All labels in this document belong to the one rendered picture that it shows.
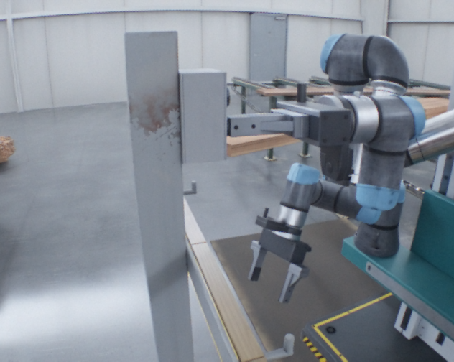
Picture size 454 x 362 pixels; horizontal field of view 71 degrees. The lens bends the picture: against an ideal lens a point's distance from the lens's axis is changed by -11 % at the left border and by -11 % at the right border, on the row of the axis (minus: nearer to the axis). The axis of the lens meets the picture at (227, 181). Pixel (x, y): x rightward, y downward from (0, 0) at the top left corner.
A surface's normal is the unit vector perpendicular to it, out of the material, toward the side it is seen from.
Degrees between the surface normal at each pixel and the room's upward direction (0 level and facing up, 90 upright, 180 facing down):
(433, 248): 90
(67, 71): 90
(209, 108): 90
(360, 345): 0
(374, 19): 90
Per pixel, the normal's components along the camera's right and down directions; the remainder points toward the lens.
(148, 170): 0.29, 0.36
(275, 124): -0.22, 0.30
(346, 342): 0.00, -0.93
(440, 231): -0.92, 0.14
